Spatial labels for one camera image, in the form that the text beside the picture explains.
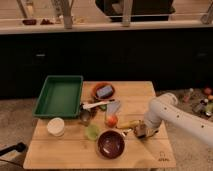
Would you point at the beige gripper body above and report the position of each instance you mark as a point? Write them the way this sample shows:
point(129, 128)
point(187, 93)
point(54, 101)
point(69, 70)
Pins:
point(149, 132)

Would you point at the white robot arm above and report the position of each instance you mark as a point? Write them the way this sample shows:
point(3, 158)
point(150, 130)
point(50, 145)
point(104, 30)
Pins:
point(164, 108)

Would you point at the green plastic tray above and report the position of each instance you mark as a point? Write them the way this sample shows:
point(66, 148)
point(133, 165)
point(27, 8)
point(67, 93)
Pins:
point(60, 96)

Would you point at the yellow banana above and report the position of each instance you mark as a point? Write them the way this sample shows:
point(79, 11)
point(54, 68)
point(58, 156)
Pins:
point(128, 125)

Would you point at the small metal spoon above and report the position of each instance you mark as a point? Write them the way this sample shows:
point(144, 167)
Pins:
point(126, 132)

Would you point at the dark purple bowl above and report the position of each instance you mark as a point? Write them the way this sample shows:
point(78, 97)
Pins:
point(110, 144)

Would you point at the light green cup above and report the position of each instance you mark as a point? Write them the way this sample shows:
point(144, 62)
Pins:
point(92, 132)

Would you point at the blue grey sponge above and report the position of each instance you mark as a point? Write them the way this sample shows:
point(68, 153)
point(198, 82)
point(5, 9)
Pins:
point(104, 91)

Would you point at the metal ladle spoon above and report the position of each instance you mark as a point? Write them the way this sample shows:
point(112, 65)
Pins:
point(84, 115)

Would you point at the orange brown plate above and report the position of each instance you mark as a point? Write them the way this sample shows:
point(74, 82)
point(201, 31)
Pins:
point(98, 86)

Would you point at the small white cup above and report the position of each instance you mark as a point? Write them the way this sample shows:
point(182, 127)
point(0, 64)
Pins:
point(56, 126)

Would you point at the wooden table railing shelf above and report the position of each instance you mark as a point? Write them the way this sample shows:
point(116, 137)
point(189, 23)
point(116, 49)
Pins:
point(88, 18)

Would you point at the white handled spatula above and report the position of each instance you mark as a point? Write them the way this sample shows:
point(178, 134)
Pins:
point(93, 105)

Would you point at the black handle on floor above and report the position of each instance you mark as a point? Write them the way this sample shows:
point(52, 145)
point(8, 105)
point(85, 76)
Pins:
point(20, 147)

